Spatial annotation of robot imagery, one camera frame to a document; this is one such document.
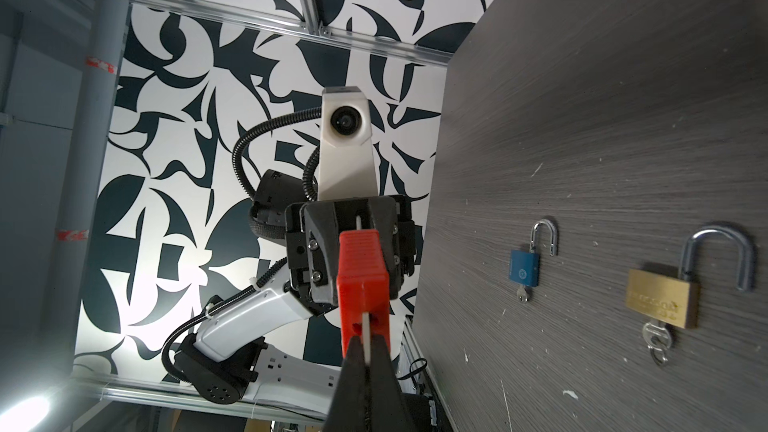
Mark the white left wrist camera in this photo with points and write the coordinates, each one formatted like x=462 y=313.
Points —
x=346 y=166

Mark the red padlock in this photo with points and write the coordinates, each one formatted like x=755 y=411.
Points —
x=362 y=289

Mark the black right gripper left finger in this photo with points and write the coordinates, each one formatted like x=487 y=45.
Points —
x=348 y=408

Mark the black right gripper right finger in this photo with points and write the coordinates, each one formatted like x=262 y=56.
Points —
x=386 y=409

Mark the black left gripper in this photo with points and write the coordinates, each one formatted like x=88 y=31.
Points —
x=312 y=244

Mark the brass padlock with key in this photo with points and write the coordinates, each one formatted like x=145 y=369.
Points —
x=672 y=301

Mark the blue padlock right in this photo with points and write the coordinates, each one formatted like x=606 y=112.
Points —
x=524 y=265

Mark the aluminium frame horizontal bar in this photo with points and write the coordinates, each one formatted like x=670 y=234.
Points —
x=221 y=13

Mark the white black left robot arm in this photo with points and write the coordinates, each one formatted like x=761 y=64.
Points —
x=223 y=352

